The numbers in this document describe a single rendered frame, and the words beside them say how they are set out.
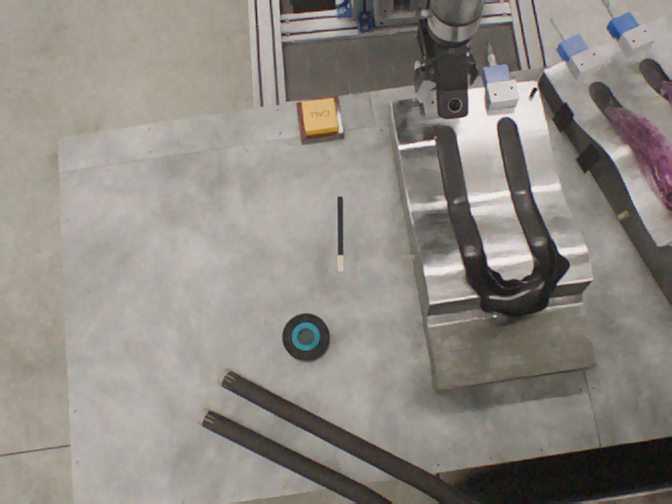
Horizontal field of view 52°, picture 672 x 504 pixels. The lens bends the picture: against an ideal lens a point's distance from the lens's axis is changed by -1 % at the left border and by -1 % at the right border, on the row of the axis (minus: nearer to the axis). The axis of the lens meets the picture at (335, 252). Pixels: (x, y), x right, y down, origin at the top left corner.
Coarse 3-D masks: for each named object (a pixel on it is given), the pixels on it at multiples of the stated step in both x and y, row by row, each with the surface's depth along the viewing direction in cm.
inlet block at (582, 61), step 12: (552, 24) 129; (564, 36) 128; (576, 36) 127; (564, 48) 126; (576, 48) 126; (588, 48) 126; (564, 60) 128; (576, 60) 124; (588, 60) 124; (600, 60) 124; (576, 72) 125; (588, 72) 125
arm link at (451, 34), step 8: (432, 16) 98; (480, 16) 97; (432, 24) 99; (440, 24) 97; (472, 24) 96; (440, 32) 99; (448, 32) 98; (456, 32) 97; (464, 32) 98; (472, 32) 99; (448, 40) 99; (456, 40) 99; (464, 40) 100
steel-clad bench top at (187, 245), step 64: (128, 128) 133; (192, 128) 132; (256, 128) 132; (384, 128) 131; (64, 192) 130; (128, 192) 130; (192, 192) 129; (256, 192) 129; (320, 192) 128; (384, 192) 128; (576, 192) 127; (64, 256) 127; (128, 256) 126; (192, 256) 126; (256, 256) 126; (320, 256) 125; (384, 256) 125; (640, 256) 123; (128, 320) 123; (192, 320) 123; (256, 320) 123; (384, 320) 122; (640, 320) 120; (128, 384) 120; (192, 384) 120; (320, 384) 119; (384, 384) 119; (512, 384) 118; (576, 384) 118; (640, 384) 117; (128, 448) 118; (192, 448) 117; (320, 448) 117; (384, 448) 116; (448, 448) 116; (512, 448) 116; (576, 448) 115
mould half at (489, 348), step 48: (480, 96) 122; (528, 96) 122; (432, 144) 120; (480, 144) 120; (528, 144) 120; (432, 192) 119; (480, 192) 118; (432, 240) 114; (576, 240) 111; (432, 288) 109; (576, 288) 112; (432, 336) 115; (480, 336) 115; (528, 336) 114; (576, 336) 114; (480, 384) 116
